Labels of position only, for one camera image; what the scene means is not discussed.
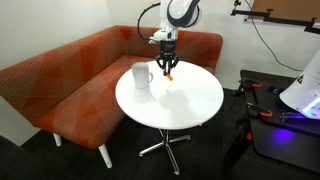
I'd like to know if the brown cork board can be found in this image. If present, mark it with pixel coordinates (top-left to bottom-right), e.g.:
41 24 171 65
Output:
244 0 320 24

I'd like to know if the orange patterned corner sofa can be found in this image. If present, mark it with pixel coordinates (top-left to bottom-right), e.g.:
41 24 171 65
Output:
0 25 224 169

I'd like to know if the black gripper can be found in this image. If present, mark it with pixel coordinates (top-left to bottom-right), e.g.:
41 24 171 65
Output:
154 39 181 77

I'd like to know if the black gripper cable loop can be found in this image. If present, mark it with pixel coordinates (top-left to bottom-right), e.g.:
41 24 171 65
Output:
136 1 163 43

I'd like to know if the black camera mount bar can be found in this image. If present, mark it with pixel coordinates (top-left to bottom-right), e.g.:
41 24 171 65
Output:
230 8 320 35

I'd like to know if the round white pedestal table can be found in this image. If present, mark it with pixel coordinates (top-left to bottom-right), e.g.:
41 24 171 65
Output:
114 59 225 177

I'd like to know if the white ceramic mug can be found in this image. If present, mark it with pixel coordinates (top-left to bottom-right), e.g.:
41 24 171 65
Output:
131 61 155 90

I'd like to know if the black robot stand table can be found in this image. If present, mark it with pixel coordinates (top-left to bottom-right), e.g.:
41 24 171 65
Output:
221 69 320 180

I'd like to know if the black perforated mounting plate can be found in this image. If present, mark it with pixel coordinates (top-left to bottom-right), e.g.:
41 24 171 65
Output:
242 70 320 135

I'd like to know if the black clamp orange handle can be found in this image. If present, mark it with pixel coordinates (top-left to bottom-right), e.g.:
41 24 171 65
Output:
237 77 263 98
245 101 274 119

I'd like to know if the thin black hanging cable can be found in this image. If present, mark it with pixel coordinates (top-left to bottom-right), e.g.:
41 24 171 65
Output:
244 0 304 73

